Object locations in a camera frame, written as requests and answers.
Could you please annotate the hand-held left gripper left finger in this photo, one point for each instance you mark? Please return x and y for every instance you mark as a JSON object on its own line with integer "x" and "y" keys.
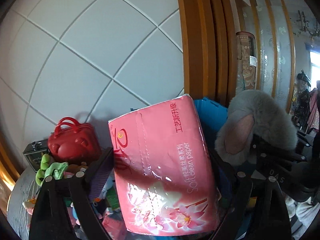
{"x": 100, "y": 177}

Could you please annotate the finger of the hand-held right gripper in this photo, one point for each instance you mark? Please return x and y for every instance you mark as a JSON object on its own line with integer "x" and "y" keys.
{"x": 280, "y": 156}
{"x": 306, "y": 138}

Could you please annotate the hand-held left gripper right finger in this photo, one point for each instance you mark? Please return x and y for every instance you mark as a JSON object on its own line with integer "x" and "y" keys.
{"x": 223, "y": 164}

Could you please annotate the grey plush toy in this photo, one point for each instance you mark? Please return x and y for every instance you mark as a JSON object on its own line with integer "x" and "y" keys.
{"x": 262, "y": 110}

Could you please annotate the blue plastic crate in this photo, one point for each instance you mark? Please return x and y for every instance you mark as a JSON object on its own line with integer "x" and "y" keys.
{"x": 210, "y": 115}

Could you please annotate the pink tissue paper pack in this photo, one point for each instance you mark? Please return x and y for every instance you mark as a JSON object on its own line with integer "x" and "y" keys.
{"x": 155, "y": 155}

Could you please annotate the brown teddy bear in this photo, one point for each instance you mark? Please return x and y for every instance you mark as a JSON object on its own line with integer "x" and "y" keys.
{"x": 73, "y": 168}

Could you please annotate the white plush toy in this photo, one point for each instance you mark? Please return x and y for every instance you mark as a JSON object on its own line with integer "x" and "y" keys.
{"x": 307, "y": 208}

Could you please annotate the hanging clothes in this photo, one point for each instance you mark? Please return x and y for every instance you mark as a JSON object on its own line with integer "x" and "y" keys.
{"x": 306, "y": 100}

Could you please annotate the red bear-shaped case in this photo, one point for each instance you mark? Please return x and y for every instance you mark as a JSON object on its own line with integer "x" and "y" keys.
{"x": 72, "y": 145}

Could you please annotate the green plush toy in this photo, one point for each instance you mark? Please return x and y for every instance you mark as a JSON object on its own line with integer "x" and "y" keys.
{"x": 53, "y": 168}

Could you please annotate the pink packet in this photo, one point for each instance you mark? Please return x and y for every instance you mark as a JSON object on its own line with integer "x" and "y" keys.
{"x": 111, "y": 223}

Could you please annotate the dark metal tin box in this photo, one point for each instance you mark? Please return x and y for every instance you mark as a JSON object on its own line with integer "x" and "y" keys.
{"x": 32, "y": 157}

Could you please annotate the pink plush toy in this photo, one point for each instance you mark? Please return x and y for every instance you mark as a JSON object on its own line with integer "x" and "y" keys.
{"x": 28, "y": 204}

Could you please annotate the window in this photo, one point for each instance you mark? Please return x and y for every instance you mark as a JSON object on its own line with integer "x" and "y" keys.
{"x": 315, "y": 60}

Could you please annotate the wooden slatted glass partition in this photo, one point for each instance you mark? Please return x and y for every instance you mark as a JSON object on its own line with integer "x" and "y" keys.
{"x": 268, "y": 55}

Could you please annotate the rolled patterned carpet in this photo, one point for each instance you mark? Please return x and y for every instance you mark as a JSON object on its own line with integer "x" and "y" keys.
{"x": 246, "y": 62}

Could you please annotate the artificial vine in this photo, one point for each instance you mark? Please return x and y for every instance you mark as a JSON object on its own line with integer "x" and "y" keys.
{"x": 303, "y": 22}

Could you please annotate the wooden door frame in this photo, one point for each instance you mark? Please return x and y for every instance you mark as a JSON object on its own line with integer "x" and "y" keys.
{"x": 200, "y": 42}

